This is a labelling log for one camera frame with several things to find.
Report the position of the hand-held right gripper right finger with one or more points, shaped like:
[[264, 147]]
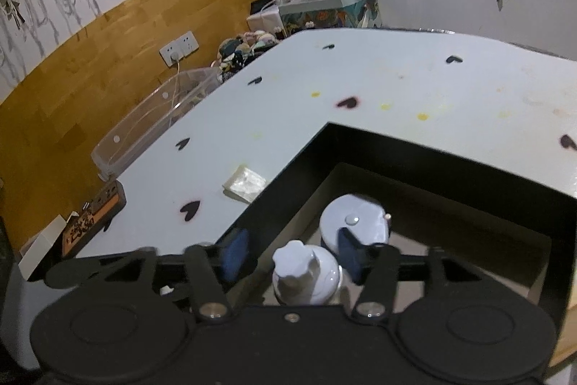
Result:
[[348, 252]]

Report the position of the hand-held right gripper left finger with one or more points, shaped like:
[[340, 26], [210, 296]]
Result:
[[235, 252]]

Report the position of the white round lamp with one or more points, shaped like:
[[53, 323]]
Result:
[[360, 213]]

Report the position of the white flower-shaped knob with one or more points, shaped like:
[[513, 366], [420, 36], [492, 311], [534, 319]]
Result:
[[311, 276]]

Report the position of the black storage box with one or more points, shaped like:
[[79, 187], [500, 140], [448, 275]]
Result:
[[450, 168]]

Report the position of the orange and black box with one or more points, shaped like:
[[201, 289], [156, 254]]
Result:
[[90, 222]]

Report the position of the clear plastic storage bin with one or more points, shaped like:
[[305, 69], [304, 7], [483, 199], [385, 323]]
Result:
[[135, 128]]

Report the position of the white cardboard box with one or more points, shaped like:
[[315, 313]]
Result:
[[40, 249]]

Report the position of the pile of plush toys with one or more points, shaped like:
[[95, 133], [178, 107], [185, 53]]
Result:
[[243, 49]]

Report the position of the white storage box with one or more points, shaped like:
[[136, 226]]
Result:
[[263, 22]]

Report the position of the colourful printed box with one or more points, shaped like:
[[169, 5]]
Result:
[[324, 15]]

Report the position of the black flat case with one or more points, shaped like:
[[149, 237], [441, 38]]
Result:
[[263, 5]]

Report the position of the white wall socket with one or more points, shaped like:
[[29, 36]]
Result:
[[185, 42]]

